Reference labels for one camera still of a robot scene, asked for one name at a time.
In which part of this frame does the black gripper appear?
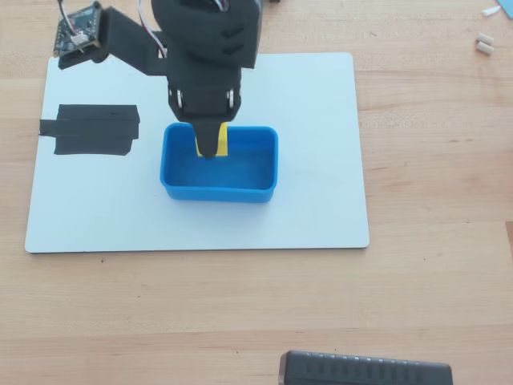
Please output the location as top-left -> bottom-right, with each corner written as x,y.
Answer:
150,0 -> 264,160

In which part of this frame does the yellow cube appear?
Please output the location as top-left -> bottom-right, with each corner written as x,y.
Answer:
195,123 -> 230,158

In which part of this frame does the blue rectangular plastic bin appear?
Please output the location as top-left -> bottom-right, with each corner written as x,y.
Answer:
159,123 -> 280,205

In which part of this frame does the white rectangular board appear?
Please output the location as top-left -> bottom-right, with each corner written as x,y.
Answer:
24,51 -> 370,254

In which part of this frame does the black tape patch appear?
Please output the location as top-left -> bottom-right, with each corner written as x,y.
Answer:
39,103 -> 140,157

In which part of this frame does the black ribbed device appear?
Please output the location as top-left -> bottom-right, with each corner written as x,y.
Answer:
279,350 -> 454,385

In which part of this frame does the white and red servo cable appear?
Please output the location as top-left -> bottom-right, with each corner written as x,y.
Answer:
137,0 -> 168,58

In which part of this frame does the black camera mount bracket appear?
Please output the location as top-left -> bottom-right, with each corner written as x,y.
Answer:
58,6 -> 169,77

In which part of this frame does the green camera circuit board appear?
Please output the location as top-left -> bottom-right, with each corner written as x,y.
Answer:
51,1 -> 103,55

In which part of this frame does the black camera cable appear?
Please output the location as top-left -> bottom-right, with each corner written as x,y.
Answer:
55,0 -> 78,34

